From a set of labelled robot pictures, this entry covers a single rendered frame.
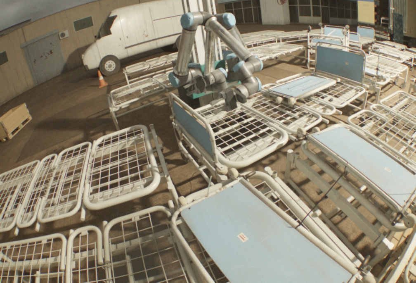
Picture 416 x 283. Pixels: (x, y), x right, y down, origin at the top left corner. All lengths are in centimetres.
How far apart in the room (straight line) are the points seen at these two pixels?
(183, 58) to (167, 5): 737
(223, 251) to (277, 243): 21
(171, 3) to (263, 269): 901
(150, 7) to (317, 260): 870
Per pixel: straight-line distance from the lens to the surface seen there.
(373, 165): 124
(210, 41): 174
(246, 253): 79
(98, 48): 812
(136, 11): 852
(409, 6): 1188
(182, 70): 180
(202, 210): 91
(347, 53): 263
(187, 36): 160
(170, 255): 148
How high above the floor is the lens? 130
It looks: 30 degrees down
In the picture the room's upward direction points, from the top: 10 degrees counter-clockwise
